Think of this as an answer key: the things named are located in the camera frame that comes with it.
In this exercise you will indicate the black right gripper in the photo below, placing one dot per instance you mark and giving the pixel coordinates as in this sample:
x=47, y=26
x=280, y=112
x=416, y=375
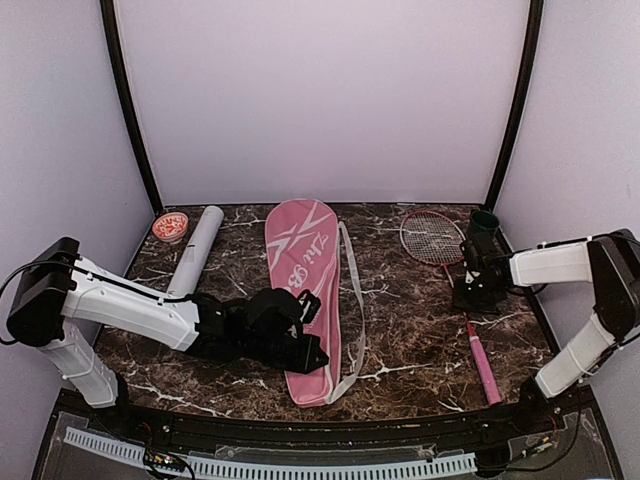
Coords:
x=461, y=302

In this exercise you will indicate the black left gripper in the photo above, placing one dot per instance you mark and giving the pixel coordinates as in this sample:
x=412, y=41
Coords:
x=304, y=362

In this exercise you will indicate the pink badminton racket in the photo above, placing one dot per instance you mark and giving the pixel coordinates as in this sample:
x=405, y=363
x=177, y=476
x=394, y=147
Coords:
x=434, y=239

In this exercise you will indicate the pink racket cover bag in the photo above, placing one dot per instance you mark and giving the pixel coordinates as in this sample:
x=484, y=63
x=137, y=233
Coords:
x=303, y=240

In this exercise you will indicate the white shuttlecock tube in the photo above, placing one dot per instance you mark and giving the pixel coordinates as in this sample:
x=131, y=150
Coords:
x=195, y=254

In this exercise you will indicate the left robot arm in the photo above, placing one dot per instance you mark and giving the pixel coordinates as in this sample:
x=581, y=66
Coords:
x=60, y=286

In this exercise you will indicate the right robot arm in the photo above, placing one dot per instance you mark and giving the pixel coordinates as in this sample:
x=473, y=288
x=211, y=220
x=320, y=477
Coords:
x=594, y=294

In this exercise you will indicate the dark green cup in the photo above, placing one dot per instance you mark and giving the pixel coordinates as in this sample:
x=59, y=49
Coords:
x=482, y=228

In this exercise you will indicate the red patterned bowl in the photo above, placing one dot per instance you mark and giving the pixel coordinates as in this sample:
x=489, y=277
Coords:
x=171, y=227

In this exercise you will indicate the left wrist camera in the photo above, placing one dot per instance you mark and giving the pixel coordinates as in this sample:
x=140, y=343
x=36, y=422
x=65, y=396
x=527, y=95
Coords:
x=310, y=305

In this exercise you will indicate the white slotted cable duct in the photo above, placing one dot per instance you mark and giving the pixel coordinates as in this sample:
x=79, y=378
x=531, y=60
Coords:
x=240, y=463

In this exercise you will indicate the black front rail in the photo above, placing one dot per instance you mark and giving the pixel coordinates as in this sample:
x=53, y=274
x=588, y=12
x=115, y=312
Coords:
x=482, y=429

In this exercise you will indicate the right black frame post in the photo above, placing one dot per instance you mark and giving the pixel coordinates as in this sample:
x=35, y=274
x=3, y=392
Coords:
x=525, y=70

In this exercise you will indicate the black frame post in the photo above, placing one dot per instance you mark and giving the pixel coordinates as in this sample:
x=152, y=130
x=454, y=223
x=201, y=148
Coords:
x=121, y=81
x=525, y=70

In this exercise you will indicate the left black frame post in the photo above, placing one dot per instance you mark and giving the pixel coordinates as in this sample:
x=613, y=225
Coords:
x=121, y=81

